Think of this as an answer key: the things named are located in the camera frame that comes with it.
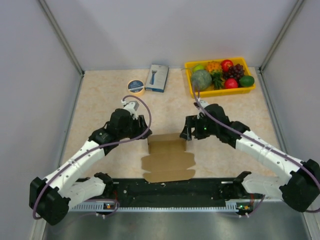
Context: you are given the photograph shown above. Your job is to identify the green round melon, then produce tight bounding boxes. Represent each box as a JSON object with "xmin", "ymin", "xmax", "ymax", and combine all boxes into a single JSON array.
[{"xmin": 191, "ymin": 69, "xmax": 212, "ymax": 92}]

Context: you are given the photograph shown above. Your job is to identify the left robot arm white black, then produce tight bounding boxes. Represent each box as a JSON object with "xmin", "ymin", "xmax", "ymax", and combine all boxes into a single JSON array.
[{"xmin": 29, "ymin": 108, "xmax": 152, "ymax": 226}]

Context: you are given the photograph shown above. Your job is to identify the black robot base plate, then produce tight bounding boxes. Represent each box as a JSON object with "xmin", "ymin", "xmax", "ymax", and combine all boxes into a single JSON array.
[{"xmin": 84, "ymin": 170, "xmax": 266, "ymax": 208}]

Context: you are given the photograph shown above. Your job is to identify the red apple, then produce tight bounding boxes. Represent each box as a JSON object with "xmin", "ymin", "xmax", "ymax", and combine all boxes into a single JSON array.
[
  {"xmin": 224, "ymin": 78, "xmax": 239, "ymax": 89},
  {"xmin": 220, "ymin": 59, "xmax": 234, "ymax": 72}
]

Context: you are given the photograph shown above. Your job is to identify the small pineapple green leaves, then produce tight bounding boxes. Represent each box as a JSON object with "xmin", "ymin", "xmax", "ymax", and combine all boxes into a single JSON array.
[{"xmin": 211, "ymin": 72, "xmax": 224, "ymax": 90}]

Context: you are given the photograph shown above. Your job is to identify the grey slotted cable duct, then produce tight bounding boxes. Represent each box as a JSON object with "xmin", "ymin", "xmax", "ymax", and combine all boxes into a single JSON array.
[{"xmin": 69, "ymin": 201, "xmax": 253, "ymax": 213}]

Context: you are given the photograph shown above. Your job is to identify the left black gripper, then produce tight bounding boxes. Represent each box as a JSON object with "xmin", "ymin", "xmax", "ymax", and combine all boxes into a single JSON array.
[{"xmin": 118, "ymin": 114, "xmax": 152, "ymax": 140}]

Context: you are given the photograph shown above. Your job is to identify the red apple back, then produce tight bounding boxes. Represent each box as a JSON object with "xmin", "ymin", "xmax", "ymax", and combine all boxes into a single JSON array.
[{"xmin": 220, "ymin": 59, "xmax": 234, "ymax": 72}]

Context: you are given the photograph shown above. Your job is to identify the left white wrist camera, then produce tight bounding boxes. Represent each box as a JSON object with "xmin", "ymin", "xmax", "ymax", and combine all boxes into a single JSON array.
[{"xmin": 121, "ymin": 100, "xmax": 140, "ymax": 120}]

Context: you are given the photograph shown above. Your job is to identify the green avocado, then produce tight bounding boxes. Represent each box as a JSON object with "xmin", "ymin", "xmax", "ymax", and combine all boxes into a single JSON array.
[{"xmin": 239, "ymin": 75, "xmax": 255, "ymax": 88}]

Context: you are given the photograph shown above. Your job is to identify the razor in blue package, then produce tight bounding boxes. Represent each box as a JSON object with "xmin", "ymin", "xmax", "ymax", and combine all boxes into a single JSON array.
[{"xmin": 145, "ymin": 64, "xmax": 170, "ymax": 93}]

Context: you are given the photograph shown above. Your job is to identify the small green apple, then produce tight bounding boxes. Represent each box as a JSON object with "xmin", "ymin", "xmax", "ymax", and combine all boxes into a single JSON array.
[{"xmin": 192, "ymin": 64, "xmax": 205, "ymax": 73}]

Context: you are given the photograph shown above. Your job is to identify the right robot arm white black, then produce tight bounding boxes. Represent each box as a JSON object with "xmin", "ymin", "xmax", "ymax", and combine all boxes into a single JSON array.
[{"xmin": 180, "ymin": 100, "xmax": 320, "ymax": 213}]

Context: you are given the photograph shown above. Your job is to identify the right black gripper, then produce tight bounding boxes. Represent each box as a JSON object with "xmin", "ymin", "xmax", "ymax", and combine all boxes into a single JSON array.
[{"xmin": 179, "ymin": 114, "xmax": 219, "ymax": 141}]

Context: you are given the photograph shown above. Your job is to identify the red apple front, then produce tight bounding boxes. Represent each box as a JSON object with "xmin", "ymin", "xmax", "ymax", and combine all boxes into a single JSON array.
[{"xmin": 224, "ymin": 78, "xmax": 239, "ymax": 89}]

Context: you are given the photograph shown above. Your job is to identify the yellow masking tape roll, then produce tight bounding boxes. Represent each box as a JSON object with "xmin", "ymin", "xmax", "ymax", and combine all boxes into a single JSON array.
[{"xmin": 127, "ymin": 79, "xmax": 145, "ymax": 97}]

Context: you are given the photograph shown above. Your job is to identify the dark purple grape bunch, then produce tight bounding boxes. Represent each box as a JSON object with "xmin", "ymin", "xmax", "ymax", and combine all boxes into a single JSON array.
[{"xmin": 222, "ymin": 64, "xmax": 245, "ymax": 81}]

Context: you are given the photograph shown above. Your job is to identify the brown cardboard paper box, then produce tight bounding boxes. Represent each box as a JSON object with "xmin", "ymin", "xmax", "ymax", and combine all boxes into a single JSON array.
[{"xmin": 141, "ymin": 133, "xmax": 196, "ymax": 183}]

